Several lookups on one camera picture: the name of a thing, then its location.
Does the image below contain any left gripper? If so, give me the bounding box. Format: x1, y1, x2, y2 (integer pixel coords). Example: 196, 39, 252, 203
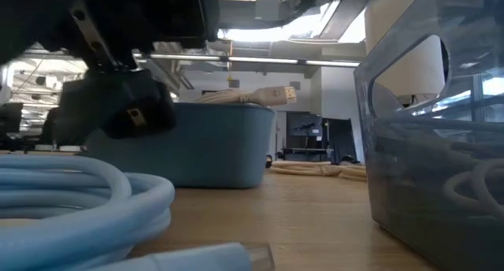
0, 0, 220, 146

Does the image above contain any blue plastic bin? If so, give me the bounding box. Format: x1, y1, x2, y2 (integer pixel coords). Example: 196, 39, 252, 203
86, 102, 276, 189

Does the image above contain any light blue cable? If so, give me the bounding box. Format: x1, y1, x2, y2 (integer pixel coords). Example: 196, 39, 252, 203
0, 154, 276, 271

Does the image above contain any beige hdmi cable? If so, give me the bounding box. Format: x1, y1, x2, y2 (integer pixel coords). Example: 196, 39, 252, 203
269, 160, 343, 176
337, 164, 368, 182
195, 85, 297, 107

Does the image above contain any white USB cable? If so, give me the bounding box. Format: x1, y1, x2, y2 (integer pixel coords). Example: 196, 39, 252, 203
443, 158, 504, 217

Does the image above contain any ceiling light strip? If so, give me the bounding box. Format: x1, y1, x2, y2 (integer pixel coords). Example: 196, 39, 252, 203
132, 53, 221, 62
305, 59, 361, 68
228, 56, 299, 65

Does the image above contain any black background monitor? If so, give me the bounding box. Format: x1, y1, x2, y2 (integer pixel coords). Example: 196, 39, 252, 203
0, 102, 24, 135

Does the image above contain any grey ceiling box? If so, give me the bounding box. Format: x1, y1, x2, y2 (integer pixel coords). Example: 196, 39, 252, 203
254, 0, 281, 21

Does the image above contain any dark background table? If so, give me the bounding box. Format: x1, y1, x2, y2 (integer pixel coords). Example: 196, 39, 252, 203
281, 147, 334, 162

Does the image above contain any black background cabinet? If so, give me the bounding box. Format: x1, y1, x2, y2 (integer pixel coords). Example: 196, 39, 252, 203
323, 118, 358, 164

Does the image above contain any clear grey plastic bin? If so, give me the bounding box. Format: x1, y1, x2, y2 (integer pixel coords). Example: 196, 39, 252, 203
353, 0, 504, 271

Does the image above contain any dark wall monitor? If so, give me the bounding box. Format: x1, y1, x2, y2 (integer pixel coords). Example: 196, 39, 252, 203
286, 112, 324, 138

